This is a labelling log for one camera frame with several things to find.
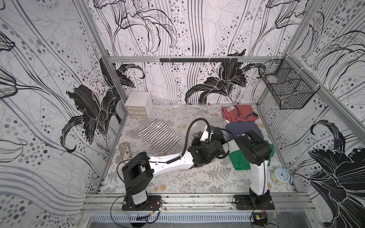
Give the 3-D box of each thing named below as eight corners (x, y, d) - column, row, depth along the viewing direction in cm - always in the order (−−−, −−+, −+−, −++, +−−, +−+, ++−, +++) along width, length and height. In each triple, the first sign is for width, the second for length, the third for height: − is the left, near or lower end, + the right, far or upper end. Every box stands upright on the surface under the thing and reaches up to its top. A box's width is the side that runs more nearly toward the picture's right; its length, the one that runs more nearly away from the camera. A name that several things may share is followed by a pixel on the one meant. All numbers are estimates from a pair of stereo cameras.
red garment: (223, 122, 109) (224, 119, 107) (220, 108, 119) (221, 105, 116) (258, 122, 109) (259, 119, 107) (252, 107, 119) (253, 105, 116)
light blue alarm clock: (273, 184, 80) (278, 182, 76) (268, 170, 85) (272, 167, 81) (289, 184, 80) (294, 182, 76) (283, 170, 85) (287, 167, 81)
